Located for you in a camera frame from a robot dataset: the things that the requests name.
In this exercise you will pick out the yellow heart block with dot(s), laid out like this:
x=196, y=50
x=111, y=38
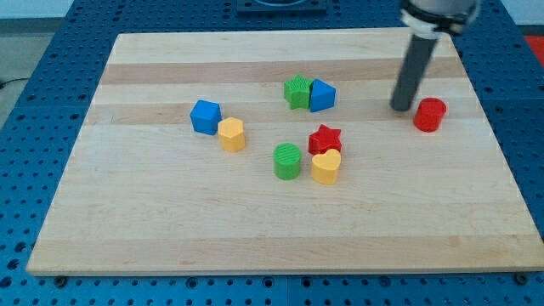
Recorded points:
x=325, y=167

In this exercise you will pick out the green star block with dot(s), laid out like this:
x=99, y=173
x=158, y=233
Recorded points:
x=297, y=91

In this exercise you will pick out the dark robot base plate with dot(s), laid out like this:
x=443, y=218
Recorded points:
x=280, y=6

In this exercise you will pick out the red star block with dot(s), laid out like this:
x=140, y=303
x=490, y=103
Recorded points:
x=324, y=139

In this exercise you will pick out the yellow hexagon block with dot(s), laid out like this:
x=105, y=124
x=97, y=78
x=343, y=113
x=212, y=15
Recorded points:
x=231, y=134

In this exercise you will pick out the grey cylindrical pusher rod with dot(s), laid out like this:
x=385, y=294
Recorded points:
x=417, y=57

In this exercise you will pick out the green cylinder block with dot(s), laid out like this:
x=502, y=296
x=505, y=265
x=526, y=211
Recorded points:
x=287, y=161

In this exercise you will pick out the wooden board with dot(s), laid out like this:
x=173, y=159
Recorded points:
x=143, y=193

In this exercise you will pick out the red cylinder block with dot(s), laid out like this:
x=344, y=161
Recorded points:
x=429, y=114

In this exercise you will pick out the blue triangle block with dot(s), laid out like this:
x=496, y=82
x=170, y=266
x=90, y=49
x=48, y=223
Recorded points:
x=322, y=97

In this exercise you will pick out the blue cube block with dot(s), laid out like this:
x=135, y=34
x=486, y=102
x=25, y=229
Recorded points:
x=205, y=117

